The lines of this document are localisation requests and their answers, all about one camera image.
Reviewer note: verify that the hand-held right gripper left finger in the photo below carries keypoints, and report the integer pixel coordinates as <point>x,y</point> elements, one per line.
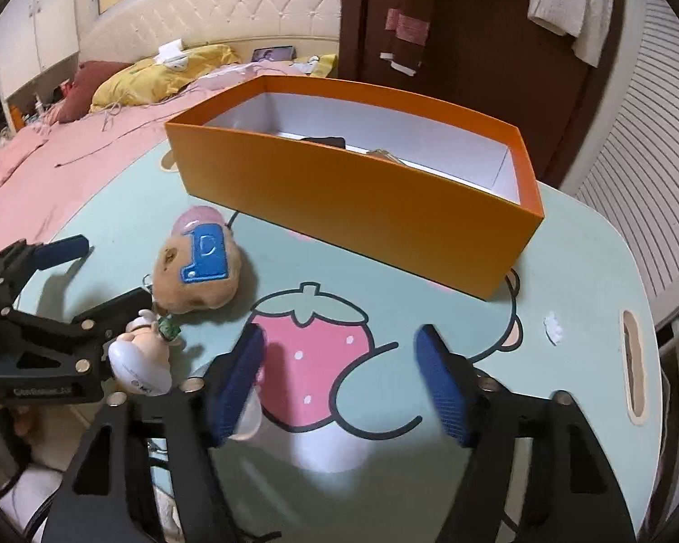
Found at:
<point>237,384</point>

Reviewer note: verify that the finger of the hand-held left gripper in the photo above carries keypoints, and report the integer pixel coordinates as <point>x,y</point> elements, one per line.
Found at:
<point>62,249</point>
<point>130,305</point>

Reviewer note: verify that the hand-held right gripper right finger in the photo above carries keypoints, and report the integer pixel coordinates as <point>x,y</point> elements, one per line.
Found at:
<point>447,384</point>

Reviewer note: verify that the brown plush toy blue patch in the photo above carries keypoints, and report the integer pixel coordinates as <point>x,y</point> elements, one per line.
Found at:
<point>175,271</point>

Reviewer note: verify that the orange cardboard box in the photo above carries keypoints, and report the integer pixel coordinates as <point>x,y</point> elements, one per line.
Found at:
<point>373,209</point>

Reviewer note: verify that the gold brown packet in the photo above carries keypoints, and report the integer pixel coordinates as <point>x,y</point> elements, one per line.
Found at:
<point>386,156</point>

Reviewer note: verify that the black pouch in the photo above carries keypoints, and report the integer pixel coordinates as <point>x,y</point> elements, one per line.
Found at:
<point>325,141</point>

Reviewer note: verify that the pink bed sheet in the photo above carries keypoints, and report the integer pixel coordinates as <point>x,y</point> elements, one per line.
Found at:
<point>79,164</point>

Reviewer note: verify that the white paper scrap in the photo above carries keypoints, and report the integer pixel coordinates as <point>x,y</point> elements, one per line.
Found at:
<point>554,328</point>

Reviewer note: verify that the dark red pillow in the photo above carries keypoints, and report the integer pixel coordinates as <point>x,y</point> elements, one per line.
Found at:
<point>85,90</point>

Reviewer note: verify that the yellow pillow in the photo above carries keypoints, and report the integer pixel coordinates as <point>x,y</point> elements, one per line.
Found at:
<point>141,82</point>

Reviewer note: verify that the white wardrobe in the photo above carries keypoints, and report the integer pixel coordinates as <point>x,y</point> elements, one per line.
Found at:
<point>34,28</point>

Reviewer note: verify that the dark phone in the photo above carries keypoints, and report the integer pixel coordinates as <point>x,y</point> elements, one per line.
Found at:
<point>274,54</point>

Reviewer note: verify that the white slatted closet door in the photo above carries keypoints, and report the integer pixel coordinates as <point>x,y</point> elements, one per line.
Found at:
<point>645,152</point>

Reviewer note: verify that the cream tufted headboard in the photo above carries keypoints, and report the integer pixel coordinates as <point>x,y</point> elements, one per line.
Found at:
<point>249,5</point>

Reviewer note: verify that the yellow cartoon cushion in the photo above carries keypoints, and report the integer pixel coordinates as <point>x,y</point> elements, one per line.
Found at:
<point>322,65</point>

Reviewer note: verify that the dark brown wooden door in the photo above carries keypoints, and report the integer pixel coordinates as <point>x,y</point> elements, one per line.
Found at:
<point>486,51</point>

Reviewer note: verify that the brown pink striped scarf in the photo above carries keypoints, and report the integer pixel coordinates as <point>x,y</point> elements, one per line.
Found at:
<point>410,22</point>

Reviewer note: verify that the white knit sweater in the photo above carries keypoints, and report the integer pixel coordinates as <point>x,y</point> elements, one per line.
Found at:
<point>577,5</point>

